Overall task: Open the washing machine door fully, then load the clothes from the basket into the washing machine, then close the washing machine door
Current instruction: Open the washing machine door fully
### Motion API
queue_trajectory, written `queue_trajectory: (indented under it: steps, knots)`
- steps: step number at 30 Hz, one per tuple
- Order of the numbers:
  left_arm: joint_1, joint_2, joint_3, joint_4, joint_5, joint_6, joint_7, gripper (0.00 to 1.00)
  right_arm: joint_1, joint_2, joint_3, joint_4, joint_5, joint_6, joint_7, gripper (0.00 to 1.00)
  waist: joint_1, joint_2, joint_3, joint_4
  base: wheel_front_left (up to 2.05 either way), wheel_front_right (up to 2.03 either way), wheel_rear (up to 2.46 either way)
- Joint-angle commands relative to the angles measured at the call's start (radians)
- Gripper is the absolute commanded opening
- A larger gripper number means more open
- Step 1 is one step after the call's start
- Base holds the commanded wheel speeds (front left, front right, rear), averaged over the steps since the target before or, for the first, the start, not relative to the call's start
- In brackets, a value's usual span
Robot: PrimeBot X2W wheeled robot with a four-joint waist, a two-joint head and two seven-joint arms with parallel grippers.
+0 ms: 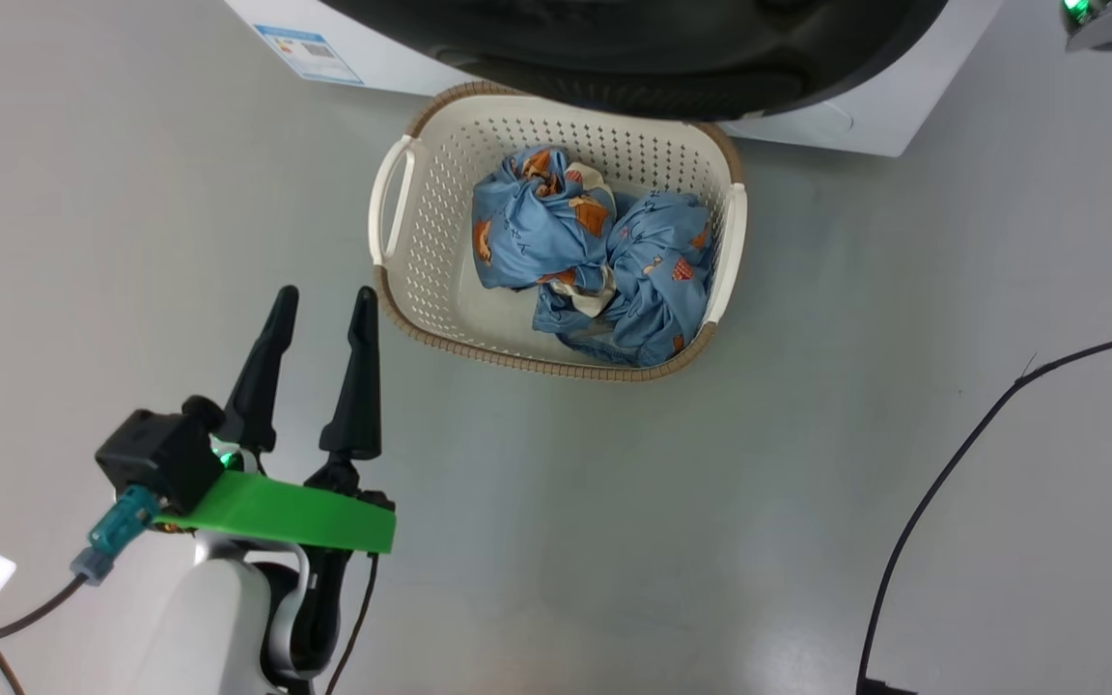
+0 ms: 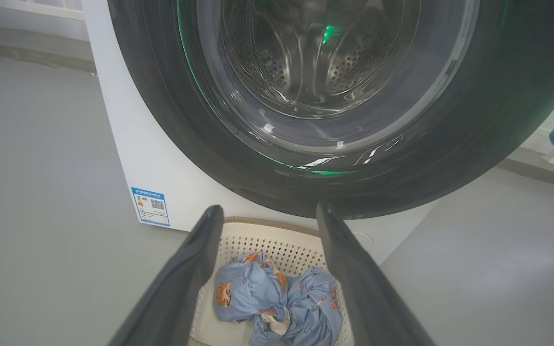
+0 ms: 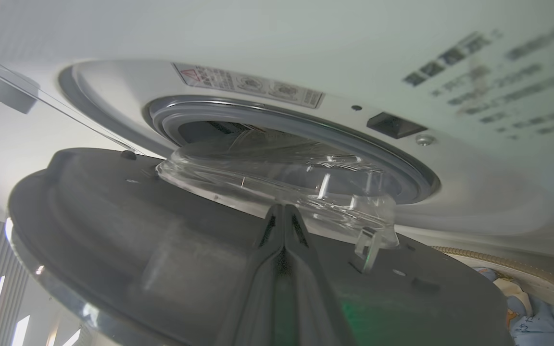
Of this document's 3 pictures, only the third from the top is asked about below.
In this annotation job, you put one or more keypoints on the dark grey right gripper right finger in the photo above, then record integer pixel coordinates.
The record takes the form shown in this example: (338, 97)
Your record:
(315, 288)

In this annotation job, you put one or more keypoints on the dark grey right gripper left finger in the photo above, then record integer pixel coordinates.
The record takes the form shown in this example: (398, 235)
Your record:
(258, 288)

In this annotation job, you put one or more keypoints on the dark grey round glass door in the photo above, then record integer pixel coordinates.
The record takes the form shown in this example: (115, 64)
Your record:
(113, 230)

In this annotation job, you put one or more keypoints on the blue patterned garment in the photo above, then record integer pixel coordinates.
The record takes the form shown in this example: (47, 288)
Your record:
(541, 322)

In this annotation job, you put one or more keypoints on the black door latch socket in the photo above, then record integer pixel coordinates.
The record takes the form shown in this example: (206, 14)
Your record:
(395, 125)

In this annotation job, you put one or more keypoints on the cream perforated laundry basket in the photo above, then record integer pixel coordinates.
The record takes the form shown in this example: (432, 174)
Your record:
(541, 276)

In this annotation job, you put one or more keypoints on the white front-load washing machine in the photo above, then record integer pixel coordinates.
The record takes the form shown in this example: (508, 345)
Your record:
(306, 38)

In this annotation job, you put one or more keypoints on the white warning label sticker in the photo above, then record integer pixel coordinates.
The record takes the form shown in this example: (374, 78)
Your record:
(248, 84)

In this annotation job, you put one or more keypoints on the black text instruction sticker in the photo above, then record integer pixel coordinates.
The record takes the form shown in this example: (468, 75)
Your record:
(508, 81)

